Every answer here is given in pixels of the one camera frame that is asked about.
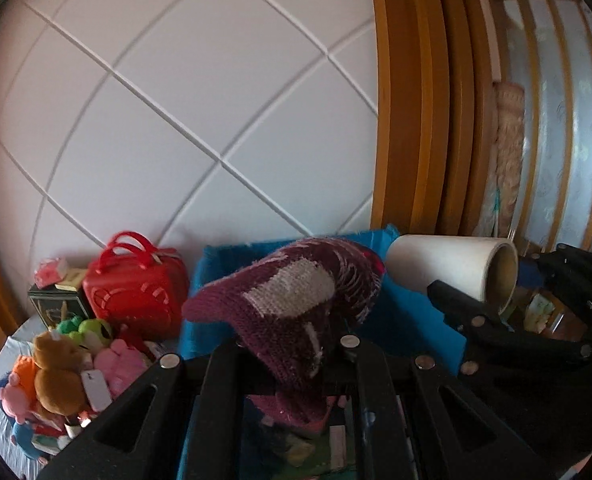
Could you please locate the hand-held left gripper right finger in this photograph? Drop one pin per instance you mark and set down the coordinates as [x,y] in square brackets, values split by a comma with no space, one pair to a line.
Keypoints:
[370,390]

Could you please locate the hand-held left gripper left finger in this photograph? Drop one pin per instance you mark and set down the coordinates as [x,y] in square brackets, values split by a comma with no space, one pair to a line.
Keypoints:
[221,385]

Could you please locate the wooden frosted glass screen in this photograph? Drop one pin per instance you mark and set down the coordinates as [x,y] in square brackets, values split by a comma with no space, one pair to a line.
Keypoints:
[550,110]

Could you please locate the black gift box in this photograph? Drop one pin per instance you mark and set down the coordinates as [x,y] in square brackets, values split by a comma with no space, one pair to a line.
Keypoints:
[51,310]

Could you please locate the white roll with cardboard core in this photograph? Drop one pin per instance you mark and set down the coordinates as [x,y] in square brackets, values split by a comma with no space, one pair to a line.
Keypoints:
[440,260]

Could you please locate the yellow notepad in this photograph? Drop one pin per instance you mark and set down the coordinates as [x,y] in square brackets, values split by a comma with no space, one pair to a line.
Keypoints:
[73,280]

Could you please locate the pink plush toy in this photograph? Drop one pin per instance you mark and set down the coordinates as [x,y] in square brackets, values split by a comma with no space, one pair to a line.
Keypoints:
[118,365]
[13,397]

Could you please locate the dark blue plush toy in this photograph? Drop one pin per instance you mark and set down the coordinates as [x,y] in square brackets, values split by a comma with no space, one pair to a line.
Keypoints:
[23,435]

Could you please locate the red hard carry case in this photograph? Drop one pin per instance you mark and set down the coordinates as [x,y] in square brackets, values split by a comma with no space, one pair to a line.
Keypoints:
[131,300]

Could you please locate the pink wrapped tissue pack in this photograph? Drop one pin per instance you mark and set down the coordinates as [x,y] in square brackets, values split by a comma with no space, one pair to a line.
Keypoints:
[50,272]

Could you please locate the white paper hang tag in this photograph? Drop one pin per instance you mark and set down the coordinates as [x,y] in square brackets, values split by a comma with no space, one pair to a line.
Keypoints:
[95,390]

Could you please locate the green frog plush toy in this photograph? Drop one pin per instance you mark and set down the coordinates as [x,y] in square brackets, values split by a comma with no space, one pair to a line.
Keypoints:
[93,327]

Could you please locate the brown teddy bear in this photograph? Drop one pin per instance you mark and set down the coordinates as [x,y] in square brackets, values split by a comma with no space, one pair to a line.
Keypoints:
[56,385]

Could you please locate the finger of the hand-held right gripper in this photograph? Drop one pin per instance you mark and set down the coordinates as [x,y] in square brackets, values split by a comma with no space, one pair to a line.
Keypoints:
[580,280]
[525,347]

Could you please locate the maroon knit hat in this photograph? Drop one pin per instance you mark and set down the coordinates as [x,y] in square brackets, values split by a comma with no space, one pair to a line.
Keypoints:
[286,310]

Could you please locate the blue plastic storage crate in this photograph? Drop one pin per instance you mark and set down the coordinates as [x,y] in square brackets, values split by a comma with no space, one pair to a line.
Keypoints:
[410,315]

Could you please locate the rolled patterned carpet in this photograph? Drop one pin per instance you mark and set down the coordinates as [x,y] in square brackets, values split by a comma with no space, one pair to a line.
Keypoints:
[508,160]

